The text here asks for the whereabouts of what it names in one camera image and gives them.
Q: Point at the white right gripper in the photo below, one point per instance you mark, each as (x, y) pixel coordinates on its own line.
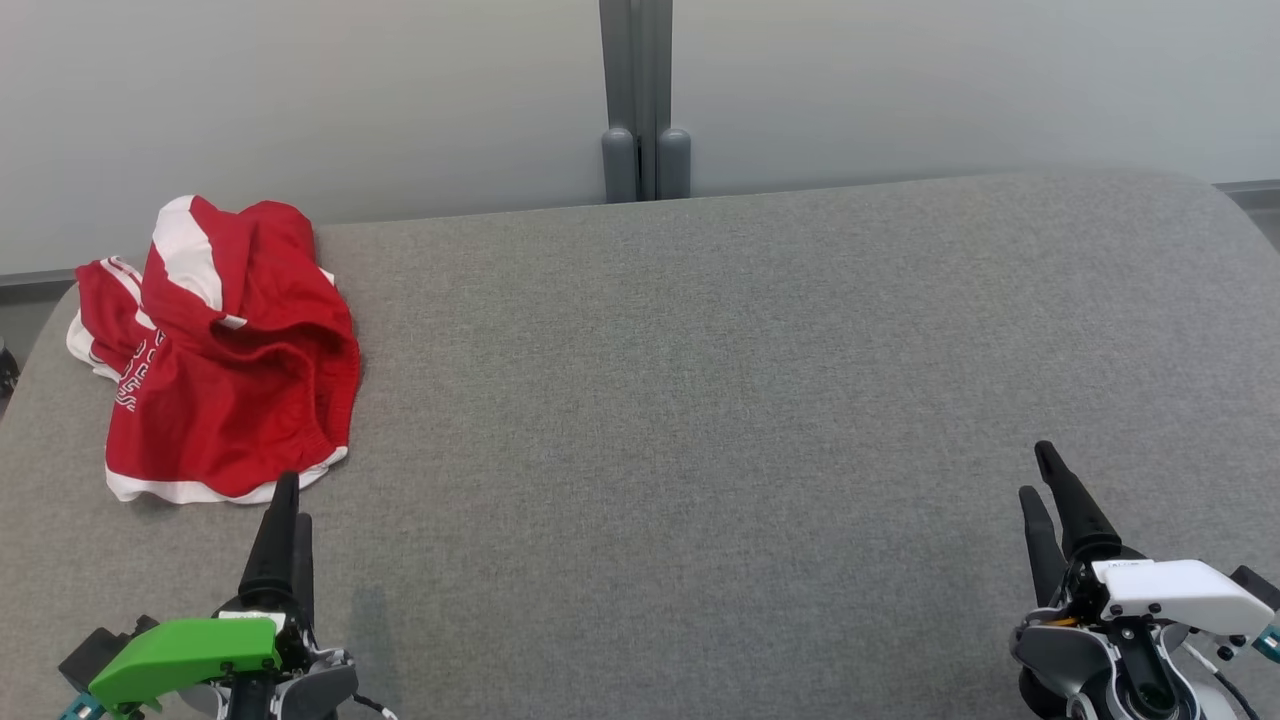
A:
(1180, 595)

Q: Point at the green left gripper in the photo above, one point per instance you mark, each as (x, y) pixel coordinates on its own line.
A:
(180, 650)

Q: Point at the red shorts with white stripe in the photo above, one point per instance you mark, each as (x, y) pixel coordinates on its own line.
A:
(250, 400)

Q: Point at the red white basketball jersey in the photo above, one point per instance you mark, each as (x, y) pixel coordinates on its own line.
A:
(105, 300)

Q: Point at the grey fabric sofa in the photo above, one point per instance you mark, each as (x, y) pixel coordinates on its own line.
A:
(700, 400)

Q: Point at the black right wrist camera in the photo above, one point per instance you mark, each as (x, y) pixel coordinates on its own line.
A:
(1258, 588)

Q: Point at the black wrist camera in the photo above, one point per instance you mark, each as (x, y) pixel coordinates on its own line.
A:
(90, 650)
(1258, 588)

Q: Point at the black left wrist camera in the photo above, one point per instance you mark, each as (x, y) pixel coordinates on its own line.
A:
(90, 650)

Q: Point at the grey partition post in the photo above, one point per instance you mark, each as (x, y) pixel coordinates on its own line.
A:
(620, 160)

